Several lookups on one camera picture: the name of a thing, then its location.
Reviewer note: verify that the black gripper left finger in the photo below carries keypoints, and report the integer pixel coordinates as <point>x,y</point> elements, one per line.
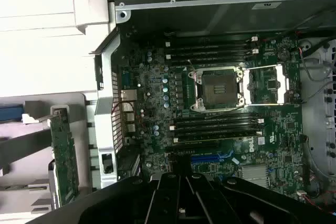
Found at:
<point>165,203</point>

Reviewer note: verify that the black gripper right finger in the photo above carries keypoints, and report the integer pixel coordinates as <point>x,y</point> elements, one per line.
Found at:
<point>210,203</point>

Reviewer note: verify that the blue expansion slot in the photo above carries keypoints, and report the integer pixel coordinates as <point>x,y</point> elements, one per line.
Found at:
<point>204,159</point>

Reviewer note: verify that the silver chipset heatsink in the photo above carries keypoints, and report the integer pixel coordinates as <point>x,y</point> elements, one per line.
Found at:
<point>254,174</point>

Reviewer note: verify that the black expansion slot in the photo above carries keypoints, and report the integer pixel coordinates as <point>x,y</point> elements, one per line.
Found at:
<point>197,147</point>

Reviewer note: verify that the black RAM slot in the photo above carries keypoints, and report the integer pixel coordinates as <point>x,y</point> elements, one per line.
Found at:
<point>210,40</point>
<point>215,138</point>
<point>210,53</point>
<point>210,60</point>
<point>215,125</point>
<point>210,47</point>
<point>215,131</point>
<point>215,118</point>

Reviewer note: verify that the green motherboard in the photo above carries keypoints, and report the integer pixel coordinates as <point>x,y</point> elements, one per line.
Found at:
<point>278,134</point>

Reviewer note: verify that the CPU socket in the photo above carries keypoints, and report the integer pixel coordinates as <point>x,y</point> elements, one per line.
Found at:
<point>218,90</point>

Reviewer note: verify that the silver ethernet port block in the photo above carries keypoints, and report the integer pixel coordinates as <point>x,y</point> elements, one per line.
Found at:
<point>128,95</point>

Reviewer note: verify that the grey parts rack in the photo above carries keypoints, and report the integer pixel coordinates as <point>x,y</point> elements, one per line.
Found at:
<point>78,119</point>

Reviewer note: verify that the silver drive cage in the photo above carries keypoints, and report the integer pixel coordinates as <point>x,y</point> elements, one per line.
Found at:
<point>315,119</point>

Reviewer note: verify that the silver socket cover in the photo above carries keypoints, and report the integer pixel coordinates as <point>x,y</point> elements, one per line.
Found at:
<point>283,85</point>

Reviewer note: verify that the round coin battery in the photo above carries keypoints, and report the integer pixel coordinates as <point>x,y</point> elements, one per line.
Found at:
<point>283,54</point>

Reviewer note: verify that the open black PC case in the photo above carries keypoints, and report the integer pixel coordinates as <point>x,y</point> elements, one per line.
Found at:
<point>236,14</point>

